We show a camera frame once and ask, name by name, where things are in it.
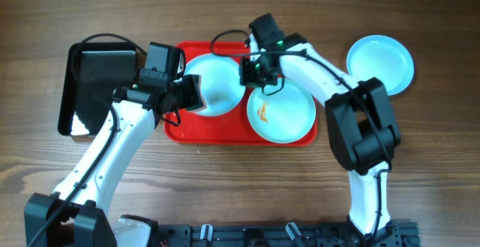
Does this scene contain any green scouring sponge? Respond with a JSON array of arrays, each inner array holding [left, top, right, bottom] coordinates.
[[186, 74, 206, 111]]

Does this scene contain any light blue plate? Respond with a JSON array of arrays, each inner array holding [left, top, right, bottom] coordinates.
[[185, 53, 245, 117], [346, 35, 415, 95], [246, 77, 317, 144]]

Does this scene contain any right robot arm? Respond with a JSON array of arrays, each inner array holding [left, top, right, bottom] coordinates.
[[239, 29, 401, 245]]

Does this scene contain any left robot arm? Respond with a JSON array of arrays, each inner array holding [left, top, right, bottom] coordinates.
[[24, 75, 203, 246]]

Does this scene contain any red plastic tray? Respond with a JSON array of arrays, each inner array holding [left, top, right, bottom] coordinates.
[[163, 41, 318, 147]]

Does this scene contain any black rectangular tray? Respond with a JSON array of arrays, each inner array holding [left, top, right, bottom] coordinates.
[[57, 42, 137, 136]]

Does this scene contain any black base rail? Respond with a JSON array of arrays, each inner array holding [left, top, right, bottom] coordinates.
[[149, 222, 419, 247]]

